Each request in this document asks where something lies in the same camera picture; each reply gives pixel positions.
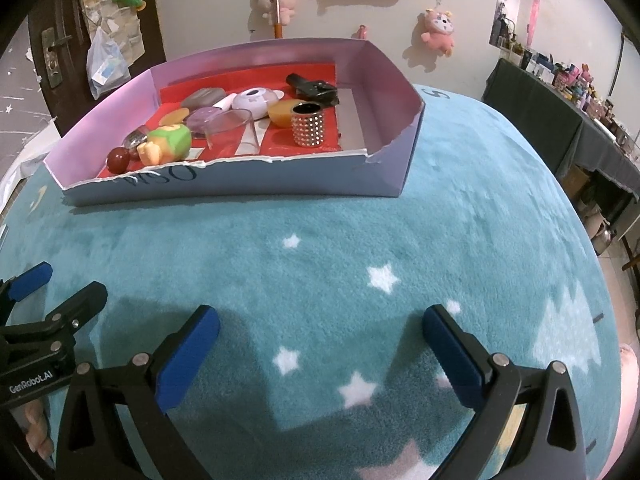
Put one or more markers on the white plastic sheet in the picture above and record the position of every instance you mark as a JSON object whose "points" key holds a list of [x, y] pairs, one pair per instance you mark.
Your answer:
{"points": [[30, 152]]}

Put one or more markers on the purple cardboard box red inside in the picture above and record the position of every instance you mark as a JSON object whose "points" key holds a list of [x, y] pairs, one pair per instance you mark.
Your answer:
{"points": [[360, 85]]}

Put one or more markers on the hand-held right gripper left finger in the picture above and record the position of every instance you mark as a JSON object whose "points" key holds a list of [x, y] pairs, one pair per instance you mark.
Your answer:
{"points": [[187, 360]]}

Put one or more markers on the dark brown door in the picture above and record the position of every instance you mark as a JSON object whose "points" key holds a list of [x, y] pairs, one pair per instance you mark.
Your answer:
{"points": [[70, 105]]}

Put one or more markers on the dark cloth covered dresser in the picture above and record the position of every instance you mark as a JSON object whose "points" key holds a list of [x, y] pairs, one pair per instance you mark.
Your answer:
{"points": [[540, 105]]}

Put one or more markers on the grey star printed cloth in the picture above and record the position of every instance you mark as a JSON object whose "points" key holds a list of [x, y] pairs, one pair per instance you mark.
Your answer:
{"points": [[20, 100]]}

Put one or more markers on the pink horned plush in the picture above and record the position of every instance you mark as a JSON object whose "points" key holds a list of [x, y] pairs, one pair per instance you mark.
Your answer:
{"points": [[437, 30]]}

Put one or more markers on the row of cosmetic bottles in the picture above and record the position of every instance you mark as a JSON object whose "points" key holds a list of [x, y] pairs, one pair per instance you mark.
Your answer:
{"points": [[575, 75]]}

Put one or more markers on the green yellow toy figure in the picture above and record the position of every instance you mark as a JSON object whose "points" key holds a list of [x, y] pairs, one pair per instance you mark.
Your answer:
{"points": [[170, 142]]}

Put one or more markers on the pink pig plush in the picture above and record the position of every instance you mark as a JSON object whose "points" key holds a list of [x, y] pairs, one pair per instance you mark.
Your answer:
{"points": [[287, 0]]}

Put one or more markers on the black nail polish bottle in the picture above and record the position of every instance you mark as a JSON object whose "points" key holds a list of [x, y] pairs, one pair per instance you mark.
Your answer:
{"points": [[312, 91]]}

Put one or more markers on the glitter bottle dark red cap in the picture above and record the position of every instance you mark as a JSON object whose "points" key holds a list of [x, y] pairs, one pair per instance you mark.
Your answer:
{"points": [[120, 160]]}

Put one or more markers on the amber egg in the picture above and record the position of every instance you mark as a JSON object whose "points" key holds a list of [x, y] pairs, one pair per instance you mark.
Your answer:
{"points": [[280, 112]]}

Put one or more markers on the clear hanging organizer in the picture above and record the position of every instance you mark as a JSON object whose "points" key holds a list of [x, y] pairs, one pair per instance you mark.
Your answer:
{"points": [[125, 25]]}

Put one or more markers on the lavender round device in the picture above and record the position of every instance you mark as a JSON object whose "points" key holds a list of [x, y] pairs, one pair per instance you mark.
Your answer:
{"points": [[255, 100]]}

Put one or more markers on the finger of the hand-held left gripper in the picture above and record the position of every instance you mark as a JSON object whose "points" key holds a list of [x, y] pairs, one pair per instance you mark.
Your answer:
{"points": [[30, 280], [90, 302]]}

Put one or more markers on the person's left hand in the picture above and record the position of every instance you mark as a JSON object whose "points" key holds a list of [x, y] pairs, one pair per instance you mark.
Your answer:
{"points": [[40, 430]]}

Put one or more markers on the clear plastic bag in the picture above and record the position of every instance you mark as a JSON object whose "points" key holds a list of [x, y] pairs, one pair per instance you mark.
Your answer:
{"points": [[107, 70]]}

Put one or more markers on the yellow round compact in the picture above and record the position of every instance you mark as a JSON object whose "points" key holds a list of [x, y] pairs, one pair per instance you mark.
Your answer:
{"points": [[172, 117]]}

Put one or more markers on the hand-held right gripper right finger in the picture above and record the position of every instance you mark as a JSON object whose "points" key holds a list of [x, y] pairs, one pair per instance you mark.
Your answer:
{"points": [[452, 360]]}

